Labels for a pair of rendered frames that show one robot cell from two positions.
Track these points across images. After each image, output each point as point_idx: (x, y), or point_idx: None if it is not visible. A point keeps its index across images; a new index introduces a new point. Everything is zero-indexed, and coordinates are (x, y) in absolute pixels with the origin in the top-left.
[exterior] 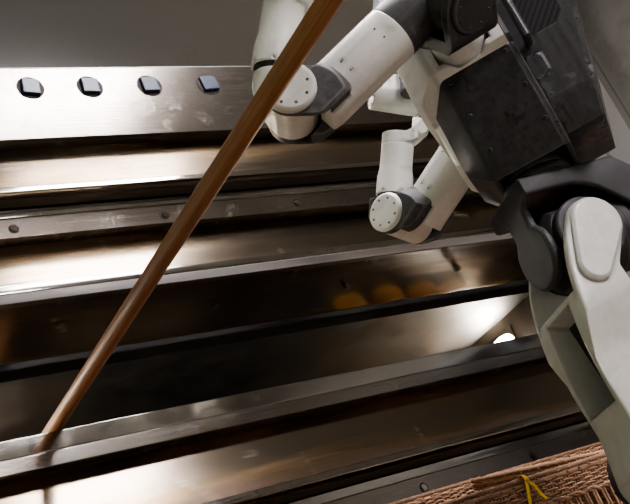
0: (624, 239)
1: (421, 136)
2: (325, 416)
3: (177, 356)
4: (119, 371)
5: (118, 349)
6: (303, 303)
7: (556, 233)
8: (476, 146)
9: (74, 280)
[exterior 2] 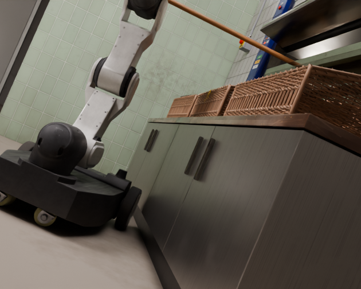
0: (128, 0)
1: None
2: (344, 65)
3: (347, 35)
4: (337, 42)
5: (331, 33)
6: None
7: None
8: None
9: (288, 11)
